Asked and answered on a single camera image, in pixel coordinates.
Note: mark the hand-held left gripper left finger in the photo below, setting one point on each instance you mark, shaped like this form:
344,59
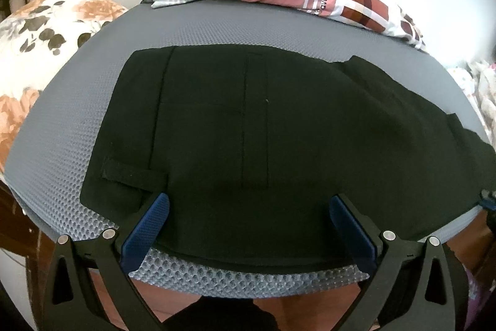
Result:
146,232

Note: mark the floral pillow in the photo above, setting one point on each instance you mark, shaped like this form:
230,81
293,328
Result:
38,44

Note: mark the person's purple clothing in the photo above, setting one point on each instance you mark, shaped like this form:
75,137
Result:
478,300

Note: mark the black pants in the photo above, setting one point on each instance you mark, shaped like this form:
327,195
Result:
232,121

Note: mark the grey mesh mat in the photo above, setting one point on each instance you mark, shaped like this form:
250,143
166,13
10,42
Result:
77,102

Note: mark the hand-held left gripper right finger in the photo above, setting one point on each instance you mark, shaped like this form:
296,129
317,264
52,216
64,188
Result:
353,232

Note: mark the white floral cloth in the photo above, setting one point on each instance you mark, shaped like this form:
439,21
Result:
484,94

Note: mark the dark cloth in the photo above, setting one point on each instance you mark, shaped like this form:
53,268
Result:
217,315

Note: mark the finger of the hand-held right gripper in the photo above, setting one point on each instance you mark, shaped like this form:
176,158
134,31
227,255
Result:
487,200

